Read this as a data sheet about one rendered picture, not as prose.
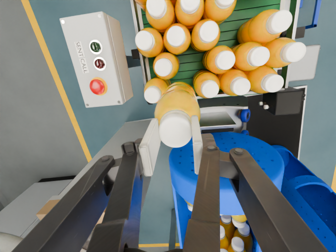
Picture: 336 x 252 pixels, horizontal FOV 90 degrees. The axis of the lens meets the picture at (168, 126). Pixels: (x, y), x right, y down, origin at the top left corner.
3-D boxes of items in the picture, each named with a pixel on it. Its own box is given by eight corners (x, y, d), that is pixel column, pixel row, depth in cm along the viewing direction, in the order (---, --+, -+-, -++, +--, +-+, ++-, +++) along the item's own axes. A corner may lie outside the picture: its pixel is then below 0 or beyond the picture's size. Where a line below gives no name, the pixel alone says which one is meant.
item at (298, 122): (236, 218, 198) (240, 230, 184) (229, 92, 145) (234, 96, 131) (284, 216, 190) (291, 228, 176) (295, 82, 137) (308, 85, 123)
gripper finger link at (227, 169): (204, 163, 12) (250, 162, 11) (199, 133, 16) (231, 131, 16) (205, 181, 12) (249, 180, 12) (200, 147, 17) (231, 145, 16)
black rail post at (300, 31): (278, 42, 51) (294, 39, 44) (280, 31, 50) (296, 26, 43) (286, 41, 51) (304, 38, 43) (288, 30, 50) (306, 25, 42)
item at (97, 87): (93, 94, 42) (91, 95, 41) (89, 79, 40) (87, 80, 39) (107, 93, 41) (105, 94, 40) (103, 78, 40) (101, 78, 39)
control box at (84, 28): (103, 99, 52) (85, 108, 43) (84, 26, 45) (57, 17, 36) (133, 96, 51) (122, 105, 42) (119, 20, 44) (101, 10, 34)
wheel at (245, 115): (239, 123, 54) (245, 124, 53) (240, 110, 52) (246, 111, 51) (244, 119, 57) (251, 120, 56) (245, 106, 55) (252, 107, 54)
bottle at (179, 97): (187, 74, 35) (190, 89, 18) (200, 104, 37) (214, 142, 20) (158, 89, 37) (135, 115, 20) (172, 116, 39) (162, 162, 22)
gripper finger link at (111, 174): (138, 183, 13) (101, 185, 13) (149, 150, 17) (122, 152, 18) (135, 167, 12) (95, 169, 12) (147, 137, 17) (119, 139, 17)
